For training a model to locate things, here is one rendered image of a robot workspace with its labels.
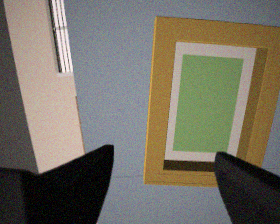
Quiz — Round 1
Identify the brown wooden picture frame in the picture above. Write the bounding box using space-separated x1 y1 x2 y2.
143 16 280 188

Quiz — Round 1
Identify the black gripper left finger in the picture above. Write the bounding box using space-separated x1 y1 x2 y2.
0 144 114 224

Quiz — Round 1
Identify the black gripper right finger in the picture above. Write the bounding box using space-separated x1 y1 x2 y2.
214 151 280 224

